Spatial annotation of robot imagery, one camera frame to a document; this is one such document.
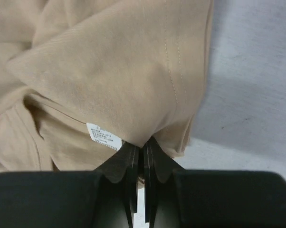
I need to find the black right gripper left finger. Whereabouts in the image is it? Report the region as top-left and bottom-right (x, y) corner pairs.
(0, 143), (139, 228)

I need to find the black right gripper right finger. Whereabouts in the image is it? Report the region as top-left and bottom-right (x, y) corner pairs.
(143, 138), (286, 228)

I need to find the beige t-shirt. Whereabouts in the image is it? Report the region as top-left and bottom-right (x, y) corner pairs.
(0, 0), (214, 172)

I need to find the white care label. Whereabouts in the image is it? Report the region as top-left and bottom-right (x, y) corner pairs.
(86, 123), (122, 151)

